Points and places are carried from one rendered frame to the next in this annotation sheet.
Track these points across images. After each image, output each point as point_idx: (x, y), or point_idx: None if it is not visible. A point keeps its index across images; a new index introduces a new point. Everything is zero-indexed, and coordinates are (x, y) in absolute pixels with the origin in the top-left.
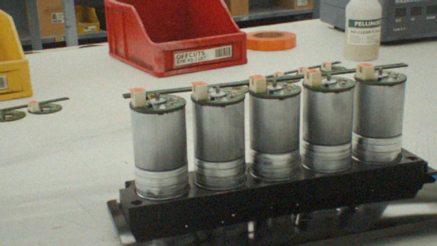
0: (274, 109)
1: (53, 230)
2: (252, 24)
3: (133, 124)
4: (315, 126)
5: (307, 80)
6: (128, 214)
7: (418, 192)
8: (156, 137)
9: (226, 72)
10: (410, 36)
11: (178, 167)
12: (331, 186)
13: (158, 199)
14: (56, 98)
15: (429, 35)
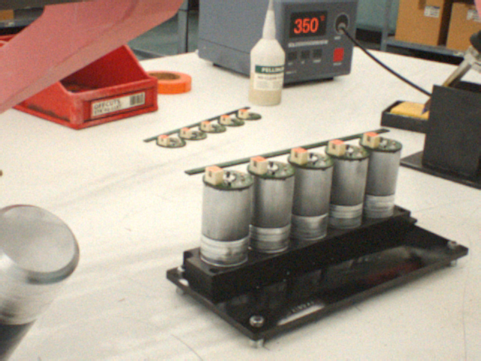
0: (318, 178)
1: (121, 303)
2: (18, 31)
3: (210, 200)
4: (340, 190)
5: (333, 150)
6: (211, 281)
7: (414, 238)
8: (234, 210)
9: (144, 122)
10: (299, 79)
11: (246, 235)
12: (351, 240)
13: (230, 265)
14: None
15: (315, 78)
